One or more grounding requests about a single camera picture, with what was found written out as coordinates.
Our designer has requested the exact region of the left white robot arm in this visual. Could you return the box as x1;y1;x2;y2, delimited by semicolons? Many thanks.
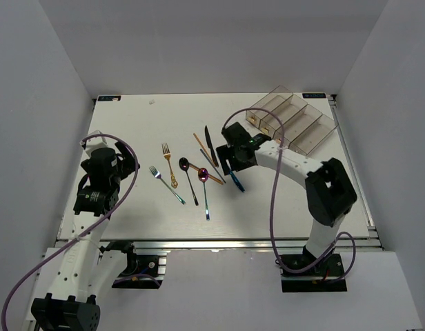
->
30;141;139;330

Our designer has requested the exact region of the blue grey chopstick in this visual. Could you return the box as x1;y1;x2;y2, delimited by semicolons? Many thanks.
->
199;148;226;183

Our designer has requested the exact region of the black knife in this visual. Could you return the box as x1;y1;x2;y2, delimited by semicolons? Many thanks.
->
204;126;219;168

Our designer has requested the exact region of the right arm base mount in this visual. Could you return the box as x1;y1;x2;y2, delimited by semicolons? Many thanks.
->
275;254;348;293

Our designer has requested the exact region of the blue table label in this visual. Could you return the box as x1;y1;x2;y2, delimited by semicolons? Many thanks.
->
97;95;121;102
302;92;327;99

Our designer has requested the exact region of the gold chopstick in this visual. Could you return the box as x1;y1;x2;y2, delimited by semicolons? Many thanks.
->
189;163;224;185
193;133;215;167

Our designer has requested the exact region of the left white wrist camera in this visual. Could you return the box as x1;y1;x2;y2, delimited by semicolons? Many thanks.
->
80;130;108;157

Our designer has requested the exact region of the gold ornate fork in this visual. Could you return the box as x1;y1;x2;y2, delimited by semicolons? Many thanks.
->
161;143;178;188

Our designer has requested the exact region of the blue knife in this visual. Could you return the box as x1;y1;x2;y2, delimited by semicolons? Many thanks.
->
230;171;245;192

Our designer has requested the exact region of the black spoon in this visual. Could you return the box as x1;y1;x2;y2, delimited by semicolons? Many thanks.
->
179;157;199;206

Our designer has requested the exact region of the purple cable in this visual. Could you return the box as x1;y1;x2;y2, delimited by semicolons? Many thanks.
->
1;134;141;331
221;108;357;275

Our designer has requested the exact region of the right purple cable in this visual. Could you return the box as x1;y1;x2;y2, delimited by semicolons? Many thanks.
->
221;108;357;275

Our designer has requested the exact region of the left blue table label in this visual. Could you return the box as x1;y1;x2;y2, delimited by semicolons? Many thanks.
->
97;95;121;102

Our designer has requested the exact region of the iridescent rainbow fork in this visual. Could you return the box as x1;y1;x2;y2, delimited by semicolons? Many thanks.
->
149;166;186;205

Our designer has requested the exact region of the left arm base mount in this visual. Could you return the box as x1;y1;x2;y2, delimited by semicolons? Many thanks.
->
99;241;162;289

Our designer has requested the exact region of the clear compartment organizer tray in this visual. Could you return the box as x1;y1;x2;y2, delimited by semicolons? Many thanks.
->
246;86;336;156

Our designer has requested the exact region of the right blue table label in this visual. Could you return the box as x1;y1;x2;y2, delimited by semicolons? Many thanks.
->
302;92;327;99

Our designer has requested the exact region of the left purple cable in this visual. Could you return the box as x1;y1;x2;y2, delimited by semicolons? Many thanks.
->
1;134;141;331

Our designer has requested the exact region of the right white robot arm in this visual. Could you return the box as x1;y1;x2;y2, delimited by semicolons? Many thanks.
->
216;122;357;275

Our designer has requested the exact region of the iridescent pink spoon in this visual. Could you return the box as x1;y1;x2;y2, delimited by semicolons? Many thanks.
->
197;168;210;221

